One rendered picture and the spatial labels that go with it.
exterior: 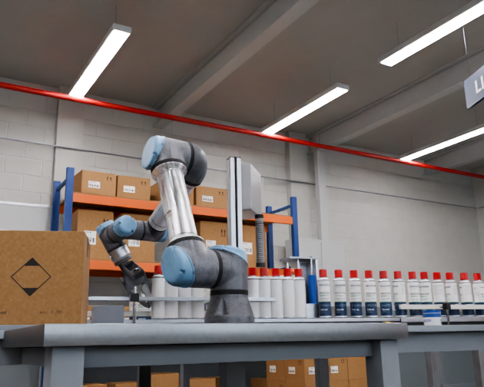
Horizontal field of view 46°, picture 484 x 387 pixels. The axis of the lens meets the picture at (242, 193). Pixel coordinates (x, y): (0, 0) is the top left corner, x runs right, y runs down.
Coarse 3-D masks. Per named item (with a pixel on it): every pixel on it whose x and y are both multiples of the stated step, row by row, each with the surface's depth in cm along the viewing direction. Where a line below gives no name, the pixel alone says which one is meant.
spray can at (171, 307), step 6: (168, 288) 219; (174, 288) 219; (168, 294) 218; (174, 294) 218; (168, 306) 217; (174, 306) 217; (168, 312) 216; (174, 312) 217; (168, 318) 216; (174, 318) 216
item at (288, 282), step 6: (288, 270) 237; (288, 276) 236; (282, 282) 236; (288, 282) 235; (288, 288) 234; (288, 294) 233; (294, 294) 236; (288, 300) 233; (294, 300) 234; (288, 306) 232; (294, 306) 233; (288, 312) 232; (294, 312) 233; (288, 318) 231
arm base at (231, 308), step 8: (216, 296) 168; (224, 296) 167; (232, 296) 167; (240, 296) 168; (208, 304) 171; (216, 304) 167; (224, 304) 166; (232, 304) 166; (240, 304) 167; (248, 304) 169; (208, 312) 168; (216, 312) 166; (224, 312) 166; (232, 312) 165; (240, 312) 165; (248, 312) 167; (208, 320) 166; (216, 320) 164; (224, 320) 164; (232, 320) 164; (240, 320) 164; (248, 320) 166
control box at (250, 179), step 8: (248, 168) 225; (248, 176) 224; (256, 176) 232; (248, 184) 223; (256, 184) 231; (248, 192) 222; (256, 192) 230; (248, 200) 221; (256, 200) 228; (248, 208) 221; (256, 208) 227; (248, 216) 231
